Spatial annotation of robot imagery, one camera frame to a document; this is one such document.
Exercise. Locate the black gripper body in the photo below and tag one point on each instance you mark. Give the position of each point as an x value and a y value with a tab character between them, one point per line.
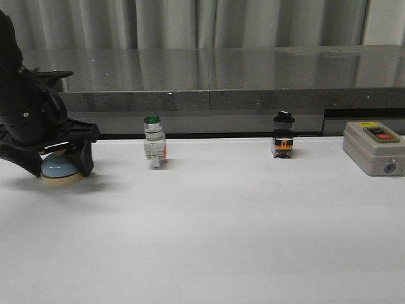
33	115

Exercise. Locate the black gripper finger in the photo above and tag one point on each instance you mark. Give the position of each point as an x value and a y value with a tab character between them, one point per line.
80	155
31	161

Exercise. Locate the blue desk bell cream base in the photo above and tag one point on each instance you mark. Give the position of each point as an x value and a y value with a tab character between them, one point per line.
58	171

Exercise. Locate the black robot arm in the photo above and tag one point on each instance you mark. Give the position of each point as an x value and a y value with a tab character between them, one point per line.
12	59

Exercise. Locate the grey curtain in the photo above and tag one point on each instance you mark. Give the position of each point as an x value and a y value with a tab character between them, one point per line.
185	24

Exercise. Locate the grey stone counter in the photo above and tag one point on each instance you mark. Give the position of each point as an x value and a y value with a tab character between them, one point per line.
229	92

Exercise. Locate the green push button switch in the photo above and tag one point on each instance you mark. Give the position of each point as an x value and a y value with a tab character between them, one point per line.
155	142

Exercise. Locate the black selector switch orange block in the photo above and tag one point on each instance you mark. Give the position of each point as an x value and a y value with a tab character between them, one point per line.
283	139

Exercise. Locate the grey start stop switch box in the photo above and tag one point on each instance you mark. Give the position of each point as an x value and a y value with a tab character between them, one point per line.
375	148

